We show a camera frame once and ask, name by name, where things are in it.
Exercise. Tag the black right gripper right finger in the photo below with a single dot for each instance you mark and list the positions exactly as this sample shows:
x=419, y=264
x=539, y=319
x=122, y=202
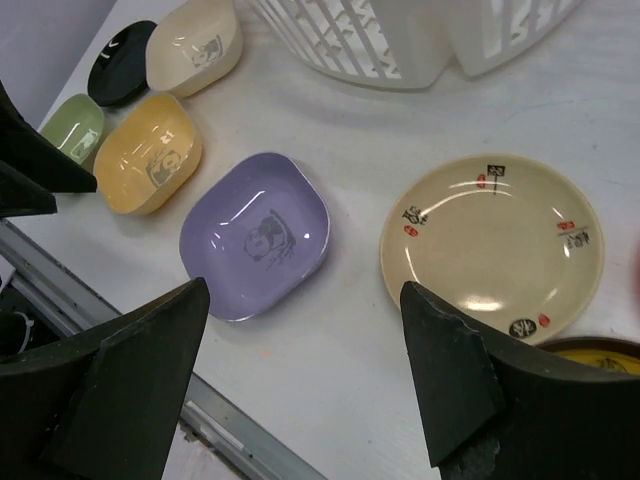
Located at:
x=494, y=407

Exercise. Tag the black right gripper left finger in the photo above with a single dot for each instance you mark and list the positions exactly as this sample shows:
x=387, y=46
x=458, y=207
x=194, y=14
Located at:
x=103, y=403

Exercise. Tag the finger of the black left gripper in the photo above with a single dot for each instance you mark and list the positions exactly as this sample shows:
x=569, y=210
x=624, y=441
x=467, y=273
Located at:
x=33, y=170

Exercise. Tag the yellow square panda plate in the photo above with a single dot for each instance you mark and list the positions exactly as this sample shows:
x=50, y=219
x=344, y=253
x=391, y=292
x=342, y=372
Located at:
x=148, y=157

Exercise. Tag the cream square panda plate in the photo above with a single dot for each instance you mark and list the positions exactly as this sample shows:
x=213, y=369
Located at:
x=193, y=46

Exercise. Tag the purple square panda plate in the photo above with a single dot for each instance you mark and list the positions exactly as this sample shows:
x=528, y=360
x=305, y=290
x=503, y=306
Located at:
x=257, y=234

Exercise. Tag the green square panda plate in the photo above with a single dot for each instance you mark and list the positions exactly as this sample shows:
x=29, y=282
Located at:
x=76, y=129

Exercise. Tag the black round plate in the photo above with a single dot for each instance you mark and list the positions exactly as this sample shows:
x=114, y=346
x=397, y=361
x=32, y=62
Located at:
x=118, y=75

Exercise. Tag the brown yellow round plate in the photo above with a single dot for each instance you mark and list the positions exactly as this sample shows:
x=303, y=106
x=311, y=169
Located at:
x=600, y=352

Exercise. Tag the beige round calligraphy plate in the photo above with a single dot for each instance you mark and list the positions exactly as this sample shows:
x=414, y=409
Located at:
x=507, y=240

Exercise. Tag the white plastic dish basket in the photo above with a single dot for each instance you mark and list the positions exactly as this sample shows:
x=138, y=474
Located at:
x=405, y=45

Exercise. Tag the aluminium table frame rail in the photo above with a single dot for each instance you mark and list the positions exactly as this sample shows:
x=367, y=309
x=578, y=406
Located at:
x=208, y=418

